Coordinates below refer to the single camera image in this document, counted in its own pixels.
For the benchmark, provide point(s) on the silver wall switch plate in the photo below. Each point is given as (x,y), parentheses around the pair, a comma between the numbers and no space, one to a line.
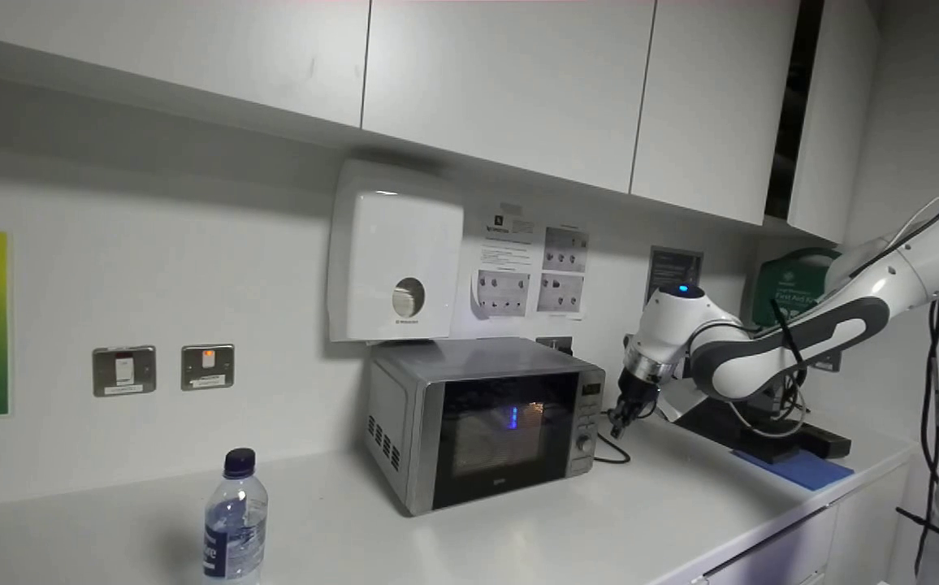
(125,371)
(210,370)
(826,360)

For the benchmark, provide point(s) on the white instruction sheet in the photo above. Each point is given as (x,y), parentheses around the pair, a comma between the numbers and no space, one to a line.
(522,266)

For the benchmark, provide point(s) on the white paper towel dispenser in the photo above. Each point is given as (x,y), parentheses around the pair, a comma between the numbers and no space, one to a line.
(390,250)

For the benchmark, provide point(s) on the white upper cabinet door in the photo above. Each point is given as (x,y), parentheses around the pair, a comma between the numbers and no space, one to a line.
(713,98)
(837,109)
(163,44)
(513,76)

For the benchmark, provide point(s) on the clear plastic water bottle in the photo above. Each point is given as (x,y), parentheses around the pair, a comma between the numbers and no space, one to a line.
(237,525)

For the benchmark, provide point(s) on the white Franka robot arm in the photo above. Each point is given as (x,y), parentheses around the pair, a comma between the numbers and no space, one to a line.
(879,293)

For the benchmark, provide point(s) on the green wall box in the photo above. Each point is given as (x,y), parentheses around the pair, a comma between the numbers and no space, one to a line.
(787,281)

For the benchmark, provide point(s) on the silver microwave oven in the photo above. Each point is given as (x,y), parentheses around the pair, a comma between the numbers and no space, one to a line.
(414,423)

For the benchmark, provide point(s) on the blue mat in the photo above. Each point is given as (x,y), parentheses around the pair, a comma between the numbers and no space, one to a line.
(805,471)

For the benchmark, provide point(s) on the white base cabinet front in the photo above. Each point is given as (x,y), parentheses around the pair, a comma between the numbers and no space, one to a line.
(859,531)

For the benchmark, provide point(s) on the framed dark poster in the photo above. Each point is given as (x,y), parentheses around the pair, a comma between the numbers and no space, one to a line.
(674,266)

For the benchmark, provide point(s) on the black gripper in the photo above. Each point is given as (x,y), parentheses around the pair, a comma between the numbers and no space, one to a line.
(640,389)

